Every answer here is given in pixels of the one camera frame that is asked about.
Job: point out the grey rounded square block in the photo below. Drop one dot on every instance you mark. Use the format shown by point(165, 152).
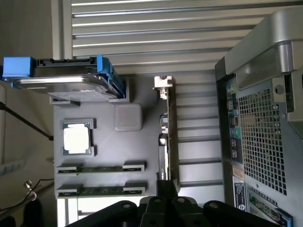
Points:
point(127, 117)

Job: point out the CPU chip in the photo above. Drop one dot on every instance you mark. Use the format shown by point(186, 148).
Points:
point(77, 139)

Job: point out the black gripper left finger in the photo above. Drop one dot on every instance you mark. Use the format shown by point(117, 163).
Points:
point(154, 212)

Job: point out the grey parts rack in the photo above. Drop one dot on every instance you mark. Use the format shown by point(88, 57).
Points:
point(106, 146)

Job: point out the black tripod leg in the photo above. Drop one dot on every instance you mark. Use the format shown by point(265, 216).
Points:
point(26, 121)

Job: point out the open PC case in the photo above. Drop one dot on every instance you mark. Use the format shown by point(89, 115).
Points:
point(260, 142)

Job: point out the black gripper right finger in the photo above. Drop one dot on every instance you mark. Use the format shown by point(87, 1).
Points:
point(184, 212)

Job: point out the hard disk in blue caddy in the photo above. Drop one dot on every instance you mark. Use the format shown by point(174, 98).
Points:
point(71, 87)

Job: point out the green RAM stick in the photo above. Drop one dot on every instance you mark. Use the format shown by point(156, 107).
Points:
point(101, 169)
point(101, 190)

